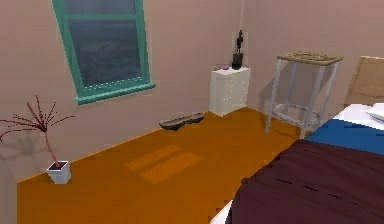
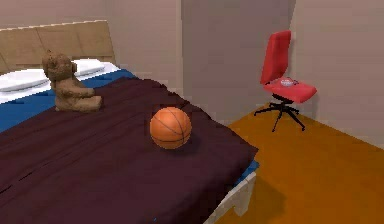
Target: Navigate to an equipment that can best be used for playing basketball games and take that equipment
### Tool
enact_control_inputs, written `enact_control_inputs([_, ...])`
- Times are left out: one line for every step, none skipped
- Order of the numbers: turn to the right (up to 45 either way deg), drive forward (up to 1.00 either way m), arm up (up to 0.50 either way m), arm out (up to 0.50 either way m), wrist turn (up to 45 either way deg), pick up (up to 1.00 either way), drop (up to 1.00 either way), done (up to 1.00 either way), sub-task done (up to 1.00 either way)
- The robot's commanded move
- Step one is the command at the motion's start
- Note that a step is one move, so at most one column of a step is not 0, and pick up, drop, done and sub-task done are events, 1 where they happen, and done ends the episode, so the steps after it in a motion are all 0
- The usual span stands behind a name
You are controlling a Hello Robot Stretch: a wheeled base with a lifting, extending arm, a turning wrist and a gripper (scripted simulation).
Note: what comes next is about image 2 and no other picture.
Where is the white pillow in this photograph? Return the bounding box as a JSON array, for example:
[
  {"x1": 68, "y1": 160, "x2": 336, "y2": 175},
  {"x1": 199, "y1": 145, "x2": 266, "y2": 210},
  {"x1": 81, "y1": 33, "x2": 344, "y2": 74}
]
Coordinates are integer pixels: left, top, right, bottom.
[
  {"x1": 0, "y1": 68, "x2": 52, "y2": 93},
  {"x1": 71, "y1": 58, "x2": 106, "y2": 77}
]

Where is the bed with maroon blanket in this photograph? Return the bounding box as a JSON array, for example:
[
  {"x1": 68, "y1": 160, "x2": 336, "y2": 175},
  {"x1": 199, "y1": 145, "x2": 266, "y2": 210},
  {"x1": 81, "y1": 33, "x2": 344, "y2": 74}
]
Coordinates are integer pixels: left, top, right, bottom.
[{"x1": 0, "y1": 19, "x2": 260, "y2": 224}]

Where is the small grey round object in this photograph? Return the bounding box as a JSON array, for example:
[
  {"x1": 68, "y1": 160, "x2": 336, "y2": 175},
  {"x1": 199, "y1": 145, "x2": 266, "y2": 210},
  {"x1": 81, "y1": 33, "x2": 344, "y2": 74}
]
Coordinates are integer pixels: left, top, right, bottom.
[{"x1": 279, "y1": 77, "x2": 296, "y2": 88}]

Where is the red office chair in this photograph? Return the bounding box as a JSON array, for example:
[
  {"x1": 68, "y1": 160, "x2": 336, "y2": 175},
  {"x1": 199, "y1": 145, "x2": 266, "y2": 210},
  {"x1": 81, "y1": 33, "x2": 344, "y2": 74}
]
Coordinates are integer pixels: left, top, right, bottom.
[{"x1": 253, "y1": 29, "x2": 318, "y2": 133}]

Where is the brown teddy bear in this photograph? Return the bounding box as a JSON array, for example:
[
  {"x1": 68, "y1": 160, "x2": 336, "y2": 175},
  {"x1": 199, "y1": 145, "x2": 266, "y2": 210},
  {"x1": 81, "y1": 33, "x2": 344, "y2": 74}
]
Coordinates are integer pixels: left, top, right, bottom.
[{"x1": 41, "y1": 49, "x2": 104, "y2": 113}]

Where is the orange basketball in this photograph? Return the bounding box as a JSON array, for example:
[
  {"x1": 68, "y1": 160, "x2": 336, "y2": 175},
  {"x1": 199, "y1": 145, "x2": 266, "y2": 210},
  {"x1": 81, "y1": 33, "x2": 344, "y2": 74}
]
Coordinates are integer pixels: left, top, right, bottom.
[{"x1": 149, "y1": 106, "x2": 193, "y2": 150}]

